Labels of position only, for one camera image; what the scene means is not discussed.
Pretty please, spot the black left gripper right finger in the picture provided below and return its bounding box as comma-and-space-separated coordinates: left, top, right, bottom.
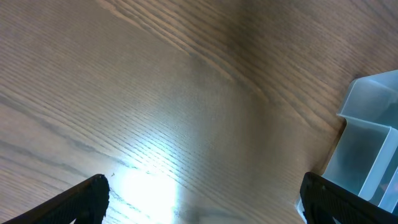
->
300, 172, 397, 224

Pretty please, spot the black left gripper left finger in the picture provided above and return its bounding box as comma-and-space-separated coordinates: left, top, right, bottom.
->
4, 174, 110, 224

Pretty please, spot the clear plastic storage bin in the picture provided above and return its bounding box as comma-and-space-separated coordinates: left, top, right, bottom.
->
297, 70, 397, 223

